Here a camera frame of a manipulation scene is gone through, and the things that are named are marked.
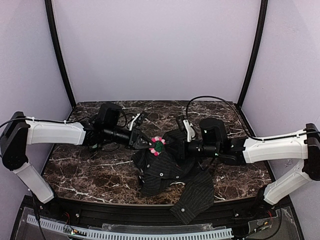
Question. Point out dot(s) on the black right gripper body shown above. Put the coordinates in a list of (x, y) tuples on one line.
[(184, 146)]

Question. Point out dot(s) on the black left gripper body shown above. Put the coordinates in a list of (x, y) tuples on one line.
[(134, 139)]

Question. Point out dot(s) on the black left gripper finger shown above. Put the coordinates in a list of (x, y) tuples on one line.
[(146, 146), (145, 139)]

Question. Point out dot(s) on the pink white beaded brooch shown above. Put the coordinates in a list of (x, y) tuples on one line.
[(159, 145)]

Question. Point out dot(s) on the black pinstriped garment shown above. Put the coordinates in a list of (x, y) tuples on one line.
[(159, 172)]

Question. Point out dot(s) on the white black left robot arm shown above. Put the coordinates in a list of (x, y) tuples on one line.
[(21, 131)]

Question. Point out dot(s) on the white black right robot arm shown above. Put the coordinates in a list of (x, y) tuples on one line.
[(303, 145)]

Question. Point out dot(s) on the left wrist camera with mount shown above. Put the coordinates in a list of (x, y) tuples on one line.
[(137, 120)]

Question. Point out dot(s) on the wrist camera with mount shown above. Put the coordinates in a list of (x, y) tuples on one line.
[(137, 120), (185, 126)]

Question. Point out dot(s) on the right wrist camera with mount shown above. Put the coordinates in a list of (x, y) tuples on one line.
[(185, 126)]

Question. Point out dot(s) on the black front frame rail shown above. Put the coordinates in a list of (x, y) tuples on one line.
[(92, 213)]

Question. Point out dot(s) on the white slotted cable duct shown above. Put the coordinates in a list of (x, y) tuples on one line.
[(134, 232)]

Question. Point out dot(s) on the black right corner frame post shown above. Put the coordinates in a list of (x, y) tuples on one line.
[(254, 52)]

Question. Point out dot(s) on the black corner frame post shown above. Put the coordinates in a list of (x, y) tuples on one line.
[(254, 52), (58, 52)]

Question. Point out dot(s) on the black left corner frame post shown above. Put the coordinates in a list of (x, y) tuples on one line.
[(58, 52)]

